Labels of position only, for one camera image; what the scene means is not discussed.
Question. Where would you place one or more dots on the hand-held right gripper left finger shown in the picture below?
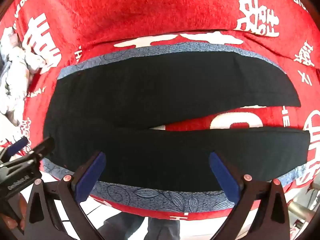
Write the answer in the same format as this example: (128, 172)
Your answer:
(93, 176)

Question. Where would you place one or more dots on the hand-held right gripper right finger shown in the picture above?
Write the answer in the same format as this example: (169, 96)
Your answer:
(223, 176)

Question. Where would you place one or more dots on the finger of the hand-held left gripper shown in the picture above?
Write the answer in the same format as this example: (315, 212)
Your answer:
(17, 146)
(42, 147)

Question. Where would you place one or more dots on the black pants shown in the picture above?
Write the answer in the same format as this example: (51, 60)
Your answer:
(162, 92)

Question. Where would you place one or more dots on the person's left hand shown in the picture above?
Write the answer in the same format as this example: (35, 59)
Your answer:
(13, 223)

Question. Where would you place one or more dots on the person's legs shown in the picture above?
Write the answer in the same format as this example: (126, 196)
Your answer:
(140, 228)

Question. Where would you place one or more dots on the crumpled pale floral cloth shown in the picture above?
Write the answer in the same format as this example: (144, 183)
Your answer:
(17, 75)

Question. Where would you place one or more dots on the metal pipe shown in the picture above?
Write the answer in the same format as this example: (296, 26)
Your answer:
(301, 211)

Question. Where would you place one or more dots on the red printed blanket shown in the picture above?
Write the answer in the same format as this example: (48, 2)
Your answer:
(150, 12)

